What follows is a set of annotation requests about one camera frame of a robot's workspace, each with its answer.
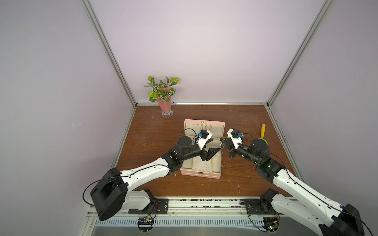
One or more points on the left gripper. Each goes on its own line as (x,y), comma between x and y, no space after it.
(206,156)

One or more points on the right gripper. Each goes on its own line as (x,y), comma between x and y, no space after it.
(233,146)

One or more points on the pink jewelry box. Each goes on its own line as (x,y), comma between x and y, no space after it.
(196,166)

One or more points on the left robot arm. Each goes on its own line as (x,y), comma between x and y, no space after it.
(117,190)

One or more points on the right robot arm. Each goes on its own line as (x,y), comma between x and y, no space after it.
(344,221)

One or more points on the potted plant pink vase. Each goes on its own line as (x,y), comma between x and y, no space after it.
(162,92)

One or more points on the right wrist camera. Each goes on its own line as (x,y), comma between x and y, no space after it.
(236,137)

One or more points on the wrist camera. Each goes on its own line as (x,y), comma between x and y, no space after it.
(236,137)
(203,138)

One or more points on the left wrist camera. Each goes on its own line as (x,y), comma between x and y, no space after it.
(203,138)

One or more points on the green shovel yellow handle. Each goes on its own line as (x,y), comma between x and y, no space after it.
(262,133)

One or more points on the aluminium front rail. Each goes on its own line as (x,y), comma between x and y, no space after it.
(218,206)

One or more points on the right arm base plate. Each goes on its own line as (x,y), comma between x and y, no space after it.
(258,207)

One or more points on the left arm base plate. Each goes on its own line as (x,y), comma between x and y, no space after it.
(156,206)

